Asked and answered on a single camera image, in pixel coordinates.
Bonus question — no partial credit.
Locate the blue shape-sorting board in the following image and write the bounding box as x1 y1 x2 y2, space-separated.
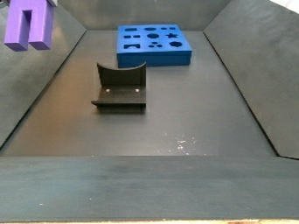
116 24 192 68

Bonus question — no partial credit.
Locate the dark curved holder stand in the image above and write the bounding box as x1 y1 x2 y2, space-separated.
91 64 145 107

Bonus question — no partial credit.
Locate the purple double-square block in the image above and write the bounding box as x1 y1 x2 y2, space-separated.
4 0 59 52

